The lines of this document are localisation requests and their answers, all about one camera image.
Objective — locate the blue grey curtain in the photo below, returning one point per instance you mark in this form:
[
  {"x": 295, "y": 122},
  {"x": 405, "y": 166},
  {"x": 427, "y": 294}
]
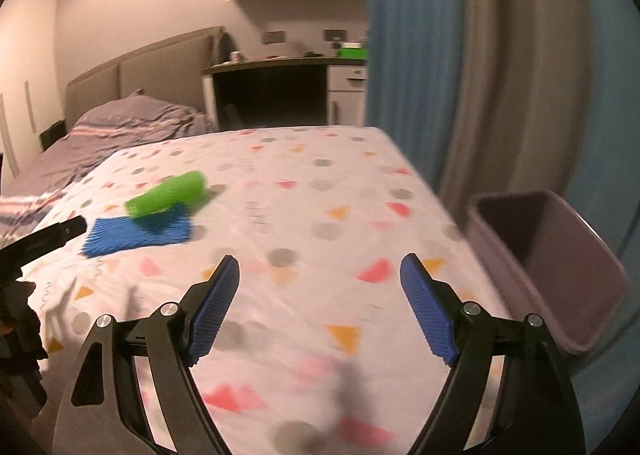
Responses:
[{"x": 509, "y": 96}]

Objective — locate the grey upholstered headboard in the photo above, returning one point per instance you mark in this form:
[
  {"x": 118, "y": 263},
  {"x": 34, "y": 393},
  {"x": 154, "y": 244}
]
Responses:
[{"x": 169, "y": 70}]

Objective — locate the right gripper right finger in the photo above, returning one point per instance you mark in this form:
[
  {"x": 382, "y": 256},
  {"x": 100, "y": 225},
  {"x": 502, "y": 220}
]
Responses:
[{"x": 536, "y": 411}]

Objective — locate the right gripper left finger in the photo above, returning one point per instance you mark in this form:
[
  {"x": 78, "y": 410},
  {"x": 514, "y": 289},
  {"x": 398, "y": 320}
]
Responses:
[{"x": 102, "y": 411}]

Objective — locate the blue foam net sleeve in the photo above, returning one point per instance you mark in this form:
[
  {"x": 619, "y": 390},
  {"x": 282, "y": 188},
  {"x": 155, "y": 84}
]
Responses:
[{"x": 112, "y": 235}]

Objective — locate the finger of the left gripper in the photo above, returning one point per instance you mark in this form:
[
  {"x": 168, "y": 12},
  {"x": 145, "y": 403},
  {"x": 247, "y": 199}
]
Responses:
[{"x": 38, "y": 244}]

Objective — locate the purple trash bin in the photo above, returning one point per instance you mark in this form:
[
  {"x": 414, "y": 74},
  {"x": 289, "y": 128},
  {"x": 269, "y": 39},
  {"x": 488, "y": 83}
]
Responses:
[{"x": 544, "y": 258}]

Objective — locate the black bedside table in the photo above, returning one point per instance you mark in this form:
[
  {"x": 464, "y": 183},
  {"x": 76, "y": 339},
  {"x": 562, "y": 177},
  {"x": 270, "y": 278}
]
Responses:
[{"x": 51, "y": 135}]

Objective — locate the white drawer cabinet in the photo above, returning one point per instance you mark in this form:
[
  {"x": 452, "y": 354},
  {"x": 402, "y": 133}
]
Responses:
[{"x": 346, "y": 97}]

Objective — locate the green box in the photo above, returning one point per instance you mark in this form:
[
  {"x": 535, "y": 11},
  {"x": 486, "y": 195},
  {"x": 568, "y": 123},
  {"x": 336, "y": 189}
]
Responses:
[{"x": 352, "y": 51}]

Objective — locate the white wardrobe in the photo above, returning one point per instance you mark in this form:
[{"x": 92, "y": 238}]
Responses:
[{"x": 30, "y": 102}]

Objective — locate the green foam net sleeve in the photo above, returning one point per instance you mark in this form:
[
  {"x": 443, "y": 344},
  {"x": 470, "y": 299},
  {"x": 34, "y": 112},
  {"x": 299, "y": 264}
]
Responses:
[{"x": 184, "y": 189}]

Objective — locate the dark desk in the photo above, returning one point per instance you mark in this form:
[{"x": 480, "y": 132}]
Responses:
[{"x": 282, "y": 92}]

